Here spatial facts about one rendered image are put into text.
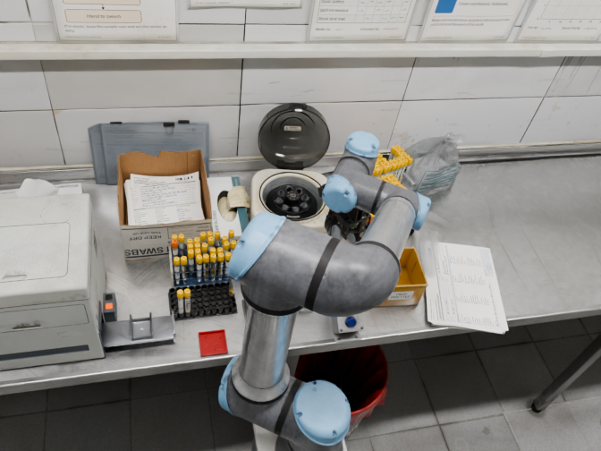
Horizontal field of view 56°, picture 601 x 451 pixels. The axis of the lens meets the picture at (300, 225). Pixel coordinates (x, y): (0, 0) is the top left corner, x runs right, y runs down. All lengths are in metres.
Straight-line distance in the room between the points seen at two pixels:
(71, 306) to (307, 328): 0.60
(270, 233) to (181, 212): 0.87
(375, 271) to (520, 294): 1.02
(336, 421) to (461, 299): 0.68
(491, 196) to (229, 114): 0.93
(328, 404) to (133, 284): 0.69
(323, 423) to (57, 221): 0.72
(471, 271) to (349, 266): 0.99
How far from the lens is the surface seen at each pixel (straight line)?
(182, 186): 1.75
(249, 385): 1.13
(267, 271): 0.83
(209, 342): 1.50
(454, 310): 1.67
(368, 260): 0.84
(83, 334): 1.40
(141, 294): 1.59
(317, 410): 1.16
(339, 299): 0.82
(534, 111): 2.18
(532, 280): 1.87
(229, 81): 1.69
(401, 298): 1.61
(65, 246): 1.32
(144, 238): 1.59
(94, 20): 1.57
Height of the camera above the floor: 2.17
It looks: 48 degrees down
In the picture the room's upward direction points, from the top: 11 degrees clockwise
